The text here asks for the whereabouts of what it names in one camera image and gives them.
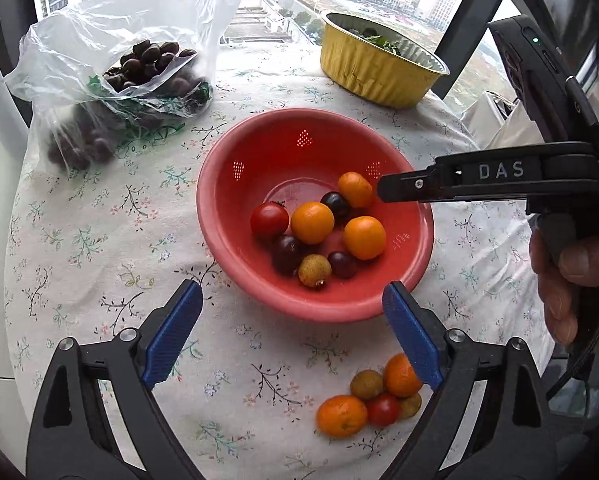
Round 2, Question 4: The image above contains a bumpy top mandarin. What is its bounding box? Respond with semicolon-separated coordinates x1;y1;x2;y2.
383;353;423;398

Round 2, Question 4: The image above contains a brown longan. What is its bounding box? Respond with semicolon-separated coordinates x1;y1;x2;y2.
400;393;422;419
297;255;332;288
349;370;384;401

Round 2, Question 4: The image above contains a central red tomato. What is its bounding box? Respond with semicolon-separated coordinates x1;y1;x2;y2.
365;393;401;428

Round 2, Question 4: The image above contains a lone front orange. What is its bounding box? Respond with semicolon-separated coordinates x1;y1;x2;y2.
343;216;387;261

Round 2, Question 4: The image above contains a mandarin with stem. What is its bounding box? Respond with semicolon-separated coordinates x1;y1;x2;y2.
316;396;368;439

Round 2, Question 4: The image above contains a dark cherry tomato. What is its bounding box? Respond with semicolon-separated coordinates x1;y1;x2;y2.
271;235;304;275
320;192;351;221

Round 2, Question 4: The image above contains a smooth orange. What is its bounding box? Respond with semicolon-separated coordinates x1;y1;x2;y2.
290;202;335;245

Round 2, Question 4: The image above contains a small red tomato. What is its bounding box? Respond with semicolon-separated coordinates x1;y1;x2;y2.
250;202;290;240

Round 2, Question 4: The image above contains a right hand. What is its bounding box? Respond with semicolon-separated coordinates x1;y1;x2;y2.
529;229;599;346

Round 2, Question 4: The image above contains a white cloth on rack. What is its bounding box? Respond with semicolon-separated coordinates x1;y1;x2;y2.
461;91;543;150

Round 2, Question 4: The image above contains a yellow foil container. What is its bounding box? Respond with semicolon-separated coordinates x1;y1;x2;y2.
320;12;450;110

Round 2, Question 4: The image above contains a red plastic colander bowl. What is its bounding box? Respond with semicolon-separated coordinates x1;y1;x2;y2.
196;108;434;323

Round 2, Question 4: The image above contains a clear plastic bag of chestnuts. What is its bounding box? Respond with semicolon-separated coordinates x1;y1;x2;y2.
5;0;242;171

